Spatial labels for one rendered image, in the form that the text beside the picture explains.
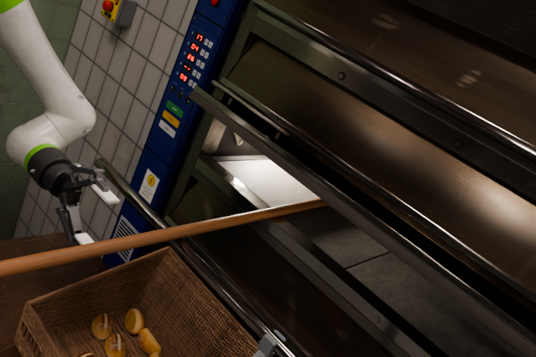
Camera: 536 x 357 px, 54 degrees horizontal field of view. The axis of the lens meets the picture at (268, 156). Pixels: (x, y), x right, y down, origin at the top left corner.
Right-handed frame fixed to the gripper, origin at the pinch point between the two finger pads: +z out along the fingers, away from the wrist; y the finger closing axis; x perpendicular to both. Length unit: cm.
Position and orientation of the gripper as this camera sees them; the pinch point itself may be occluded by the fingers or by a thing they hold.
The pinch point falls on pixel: (102, 225)
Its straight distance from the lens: 121.2
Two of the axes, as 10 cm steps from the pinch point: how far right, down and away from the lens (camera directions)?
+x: -6.1, 0.3, -7.9
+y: -4.0, 8.5, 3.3
